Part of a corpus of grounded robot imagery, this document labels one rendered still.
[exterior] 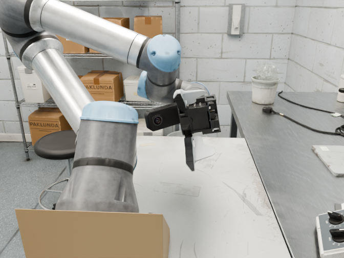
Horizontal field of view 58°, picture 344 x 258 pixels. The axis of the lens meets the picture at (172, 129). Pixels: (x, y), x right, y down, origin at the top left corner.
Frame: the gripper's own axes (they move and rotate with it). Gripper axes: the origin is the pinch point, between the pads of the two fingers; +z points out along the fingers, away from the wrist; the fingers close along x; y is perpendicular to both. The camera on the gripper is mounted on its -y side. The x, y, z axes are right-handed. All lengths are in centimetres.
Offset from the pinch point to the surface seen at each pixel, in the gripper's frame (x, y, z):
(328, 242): 27.5, 24.7, -1.5
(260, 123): 26, 25, -77
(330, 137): 31, 49, -65
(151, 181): 21.6, -14.2, -27.3
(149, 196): 22.2, -13.8, -19.9
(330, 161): 30, 41, -42
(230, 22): -18, 34, -237
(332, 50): 11, 87, -157
